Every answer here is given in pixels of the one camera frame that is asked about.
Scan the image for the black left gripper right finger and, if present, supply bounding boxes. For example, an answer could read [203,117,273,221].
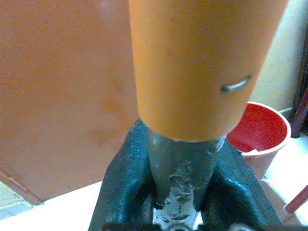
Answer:
[198,136,283,231]

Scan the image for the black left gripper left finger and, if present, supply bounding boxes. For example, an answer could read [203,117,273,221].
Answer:
[88,118,158,231]

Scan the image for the dark wooden furniture leg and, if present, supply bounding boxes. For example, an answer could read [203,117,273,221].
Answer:
[290,30,308,139]

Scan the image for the red stick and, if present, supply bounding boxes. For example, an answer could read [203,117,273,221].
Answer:
[285,184,308,215]

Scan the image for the red plastic bucket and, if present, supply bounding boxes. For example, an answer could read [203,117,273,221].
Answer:
[226,101,292,180]

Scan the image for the orange grip grey broom handle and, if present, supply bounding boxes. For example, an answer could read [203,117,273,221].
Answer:
[128,0,289,231]

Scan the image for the brown door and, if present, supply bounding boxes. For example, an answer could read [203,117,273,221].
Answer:
[0,0,143,205]

